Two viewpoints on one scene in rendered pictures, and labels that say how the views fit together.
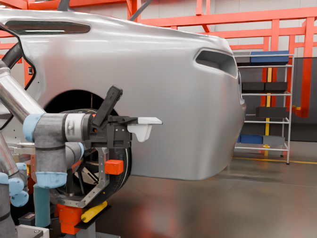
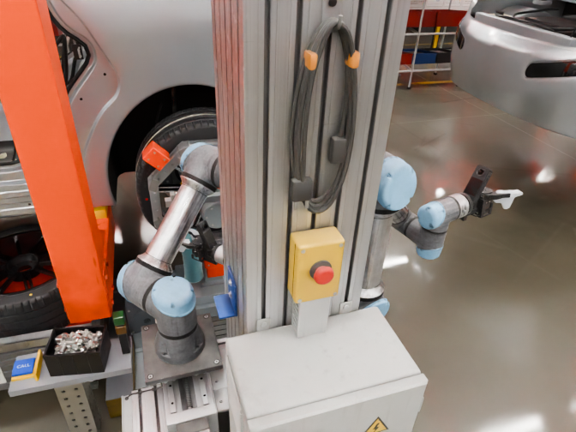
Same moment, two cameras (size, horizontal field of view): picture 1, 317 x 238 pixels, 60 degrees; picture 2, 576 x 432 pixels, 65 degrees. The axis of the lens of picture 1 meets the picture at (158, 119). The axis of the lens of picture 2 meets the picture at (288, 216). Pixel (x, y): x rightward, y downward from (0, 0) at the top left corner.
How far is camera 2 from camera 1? 1.45 m
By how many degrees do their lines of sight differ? 42
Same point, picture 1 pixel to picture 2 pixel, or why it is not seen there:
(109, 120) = (483, 197)
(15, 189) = not seen: hidden behind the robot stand
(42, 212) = (199, 265)
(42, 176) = (436, 252)
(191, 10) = not seen: outside the picture
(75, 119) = (465, 203)
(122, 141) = (488, 209)
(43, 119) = (447, 210)
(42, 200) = not seen: hidden behind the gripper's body
